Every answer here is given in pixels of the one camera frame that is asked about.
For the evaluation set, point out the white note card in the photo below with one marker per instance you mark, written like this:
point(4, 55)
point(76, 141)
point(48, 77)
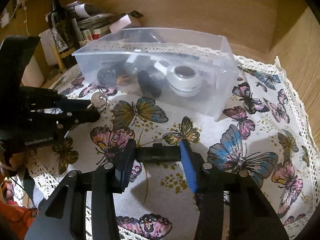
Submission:
point(48, 44)

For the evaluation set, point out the small pink box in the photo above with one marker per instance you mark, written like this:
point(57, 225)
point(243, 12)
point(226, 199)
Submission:
point(126, 21)

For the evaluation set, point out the white handheld device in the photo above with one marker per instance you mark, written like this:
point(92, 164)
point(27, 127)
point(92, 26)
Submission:
point(184, 81)

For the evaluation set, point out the butterfly print lace tablecloth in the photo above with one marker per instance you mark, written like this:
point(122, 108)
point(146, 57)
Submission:
point(263, 131)

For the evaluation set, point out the dark wine bottle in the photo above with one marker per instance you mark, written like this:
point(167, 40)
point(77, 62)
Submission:
point(63, 33)

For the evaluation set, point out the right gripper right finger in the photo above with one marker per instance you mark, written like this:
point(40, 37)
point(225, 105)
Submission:
point(251, 216)

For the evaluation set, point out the silver keys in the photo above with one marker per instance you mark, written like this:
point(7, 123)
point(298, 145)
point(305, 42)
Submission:
point(98, 101)

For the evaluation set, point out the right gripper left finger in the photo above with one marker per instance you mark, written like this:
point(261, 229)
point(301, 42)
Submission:
point(63, 216)

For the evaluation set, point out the stack of books and papers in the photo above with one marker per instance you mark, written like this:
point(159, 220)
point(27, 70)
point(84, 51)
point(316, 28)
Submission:
point(91, 24)

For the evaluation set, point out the small white box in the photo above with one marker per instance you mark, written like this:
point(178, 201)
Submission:
point(130, 65)

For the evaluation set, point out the black bar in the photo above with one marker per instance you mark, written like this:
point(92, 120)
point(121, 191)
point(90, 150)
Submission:
point(158, 153)

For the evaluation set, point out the clear plastic storage box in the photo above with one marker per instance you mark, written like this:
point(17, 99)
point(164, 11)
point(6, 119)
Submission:
point(210, 54)

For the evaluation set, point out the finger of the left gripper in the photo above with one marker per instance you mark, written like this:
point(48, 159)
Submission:
point(72, 119)
point(62, 104)

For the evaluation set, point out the black round watch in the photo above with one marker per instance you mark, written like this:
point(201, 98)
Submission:
point(108, 76)

